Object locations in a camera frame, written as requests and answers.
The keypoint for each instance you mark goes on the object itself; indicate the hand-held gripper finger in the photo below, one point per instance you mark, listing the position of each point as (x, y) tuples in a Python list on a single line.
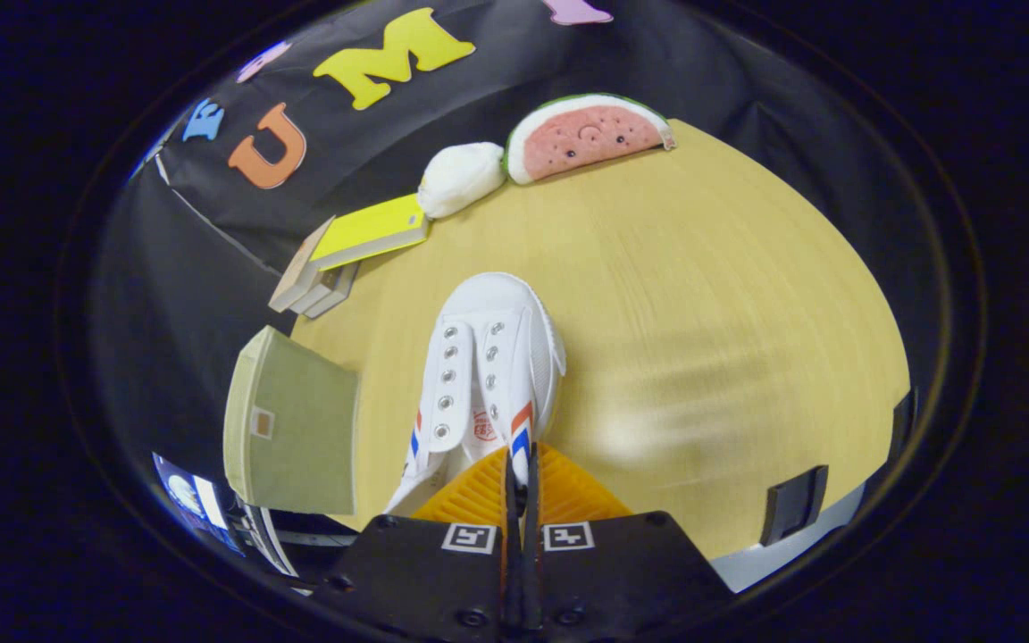
[(532, 580), (512, 580)]

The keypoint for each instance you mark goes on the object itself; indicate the white canvas shoe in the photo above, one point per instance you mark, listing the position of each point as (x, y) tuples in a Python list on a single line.
[(488, 357)]

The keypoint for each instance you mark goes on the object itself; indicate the green fabric storage box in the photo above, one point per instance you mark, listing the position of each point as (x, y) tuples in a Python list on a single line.
[(296, 429)]

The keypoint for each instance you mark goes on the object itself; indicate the black table clamp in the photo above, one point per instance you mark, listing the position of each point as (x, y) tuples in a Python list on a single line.
[(903, 421), (793, 505)]

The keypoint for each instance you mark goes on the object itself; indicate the computer monitor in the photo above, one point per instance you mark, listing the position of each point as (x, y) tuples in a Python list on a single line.
[(193, 500)]

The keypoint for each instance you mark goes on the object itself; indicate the pale thick book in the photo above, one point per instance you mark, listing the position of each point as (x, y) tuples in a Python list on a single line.
[(331, 290)]

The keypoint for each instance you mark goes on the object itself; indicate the yellow cover book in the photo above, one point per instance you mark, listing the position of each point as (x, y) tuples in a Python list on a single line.
[(367, 230)]

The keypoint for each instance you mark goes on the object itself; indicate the white plush toy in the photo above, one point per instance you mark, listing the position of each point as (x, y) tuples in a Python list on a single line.
[(461, 177)]

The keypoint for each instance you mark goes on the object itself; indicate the watermelon slice plush toy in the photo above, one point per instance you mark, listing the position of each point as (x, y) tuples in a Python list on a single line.
[(590, 136)]

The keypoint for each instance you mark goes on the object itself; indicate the black backdrop cloth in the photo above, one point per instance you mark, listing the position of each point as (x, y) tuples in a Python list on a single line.
[(175, 268)]

